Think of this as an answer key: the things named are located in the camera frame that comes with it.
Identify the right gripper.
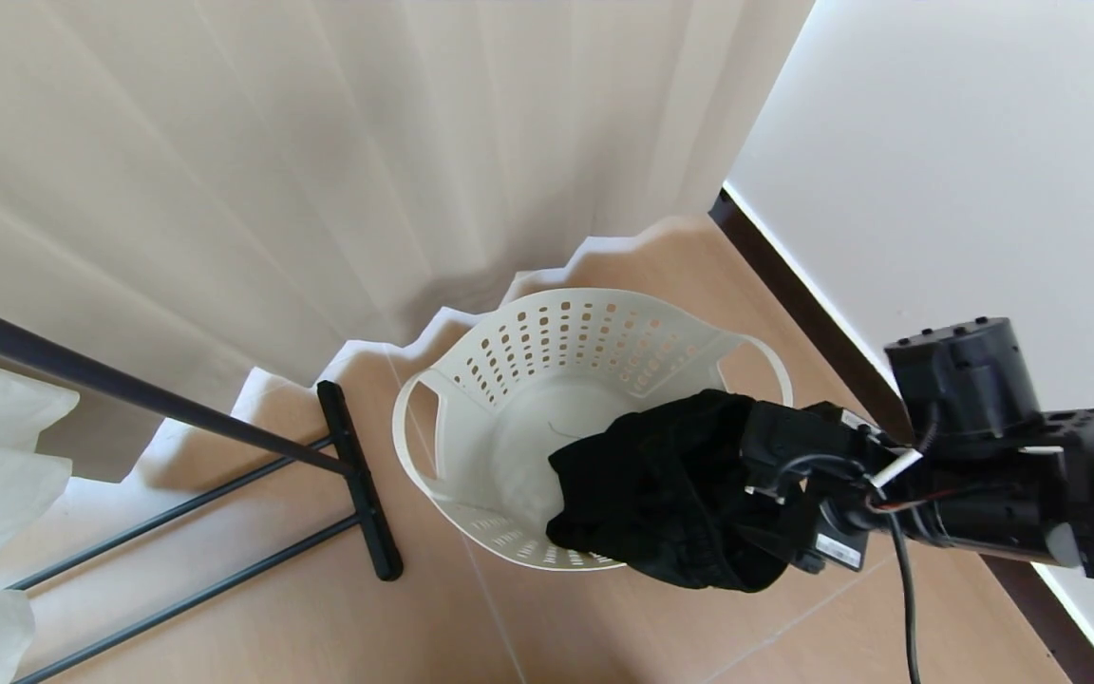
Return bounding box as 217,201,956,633
746,475,882,577

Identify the black garment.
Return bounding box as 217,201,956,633
545,388,795,592

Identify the white laundry basket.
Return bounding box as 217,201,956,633
391,288,793,573

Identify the black clothes rack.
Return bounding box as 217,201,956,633
0,290,404,684

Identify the beige curtain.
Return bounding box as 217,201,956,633
0,0,814,485

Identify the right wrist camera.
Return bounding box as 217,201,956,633
740,401,878,495

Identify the black cable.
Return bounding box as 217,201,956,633
887,513,924,684

